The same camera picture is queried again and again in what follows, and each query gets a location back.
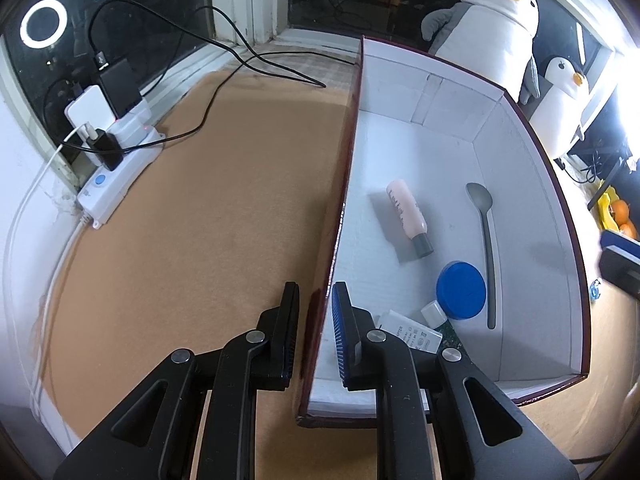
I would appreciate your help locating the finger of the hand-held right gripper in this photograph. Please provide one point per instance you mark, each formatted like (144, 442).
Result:
(622, 272)
(622, 240)

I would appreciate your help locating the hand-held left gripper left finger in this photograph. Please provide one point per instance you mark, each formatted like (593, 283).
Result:
(287, 340)

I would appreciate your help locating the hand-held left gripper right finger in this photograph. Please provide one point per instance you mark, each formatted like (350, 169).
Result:
(341, 335)

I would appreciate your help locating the white charger plug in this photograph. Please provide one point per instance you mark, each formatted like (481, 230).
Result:
(410, 335)

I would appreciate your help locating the green lip balm stick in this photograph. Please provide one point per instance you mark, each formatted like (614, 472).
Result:
(432, 314)

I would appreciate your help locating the blue round lid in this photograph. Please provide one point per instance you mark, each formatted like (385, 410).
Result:
(460, 290)

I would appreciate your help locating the metal spoon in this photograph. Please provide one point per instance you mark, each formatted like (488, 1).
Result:
(487, 260)

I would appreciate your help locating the pink bottle with grey cap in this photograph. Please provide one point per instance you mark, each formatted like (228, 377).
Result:
(407, 210)

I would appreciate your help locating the white cardboard box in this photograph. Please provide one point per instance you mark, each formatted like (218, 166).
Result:
(450, 125)

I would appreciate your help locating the orange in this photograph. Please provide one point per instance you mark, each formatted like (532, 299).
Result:
(629, 231)
(621, 211)

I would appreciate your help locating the small penguin plush toy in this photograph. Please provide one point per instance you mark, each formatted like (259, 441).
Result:
(555, 120)

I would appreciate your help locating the white power strip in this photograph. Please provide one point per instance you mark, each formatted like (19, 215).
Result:
(107, 195)

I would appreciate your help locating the large penguin plush toy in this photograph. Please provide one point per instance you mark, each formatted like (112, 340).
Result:
(495, 35)

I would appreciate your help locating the small black plug charger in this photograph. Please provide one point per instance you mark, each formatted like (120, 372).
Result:
(107, 152)

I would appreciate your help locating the white socket cube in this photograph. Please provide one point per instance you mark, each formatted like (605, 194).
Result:
(132, 130)

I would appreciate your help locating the black power adapter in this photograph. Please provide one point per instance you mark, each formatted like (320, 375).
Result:
(120, 90)

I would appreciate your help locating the white power adapter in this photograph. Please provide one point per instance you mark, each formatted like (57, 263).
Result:
(87, 107)

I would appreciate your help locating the white window frame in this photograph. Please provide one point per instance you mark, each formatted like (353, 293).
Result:
(240, 0)

